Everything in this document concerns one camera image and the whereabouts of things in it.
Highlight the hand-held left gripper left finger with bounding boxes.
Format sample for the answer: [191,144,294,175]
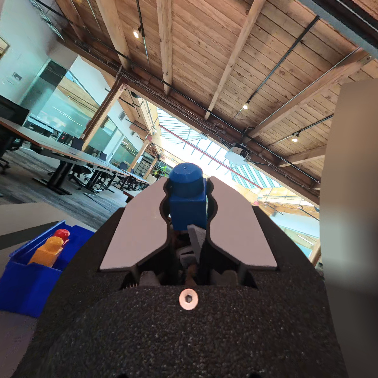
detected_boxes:
[99,177,170,272]

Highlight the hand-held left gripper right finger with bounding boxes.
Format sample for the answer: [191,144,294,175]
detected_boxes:
[206,176,278,270]

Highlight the blue mega block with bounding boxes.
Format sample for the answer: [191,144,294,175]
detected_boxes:
[168,162,209,231]

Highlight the red mega block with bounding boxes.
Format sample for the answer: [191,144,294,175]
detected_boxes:
[54,229,71,247]

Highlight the orange mega block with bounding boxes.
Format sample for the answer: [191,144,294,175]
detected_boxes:
[28,236,64,268]

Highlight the blue plastic bin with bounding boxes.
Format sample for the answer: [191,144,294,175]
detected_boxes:
[0,220,95,318]

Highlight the white ceiling projector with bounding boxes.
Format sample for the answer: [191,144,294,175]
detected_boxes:
[224,144,252,165]

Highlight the black office chair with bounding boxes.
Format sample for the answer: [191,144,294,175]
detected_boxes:
[69,164,93,189]

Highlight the grey office desk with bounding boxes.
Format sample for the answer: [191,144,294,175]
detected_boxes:
[0,116,131,196]

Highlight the wooden post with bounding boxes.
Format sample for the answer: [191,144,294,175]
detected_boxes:
[81,78,127,151]

